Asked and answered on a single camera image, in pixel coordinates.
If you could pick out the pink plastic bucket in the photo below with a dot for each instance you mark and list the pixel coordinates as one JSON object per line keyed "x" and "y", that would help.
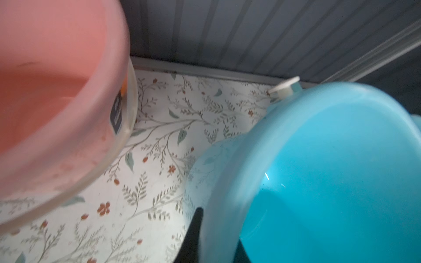
{"x": 68, "y": 101}

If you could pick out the floral patterned table mat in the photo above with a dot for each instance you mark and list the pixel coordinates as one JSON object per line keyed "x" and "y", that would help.
{"x": 133, "y": 213}

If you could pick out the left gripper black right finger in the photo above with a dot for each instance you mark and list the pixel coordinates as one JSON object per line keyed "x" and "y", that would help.
{"x": 241, "y": 255}

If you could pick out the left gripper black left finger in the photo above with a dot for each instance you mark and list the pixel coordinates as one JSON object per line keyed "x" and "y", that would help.
{"x": 188, "y": 252}

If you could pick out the teal plastic bucket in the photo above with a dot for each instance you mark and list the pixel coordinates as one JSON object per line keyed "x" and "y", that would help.
{"x": 331, "y": 174}

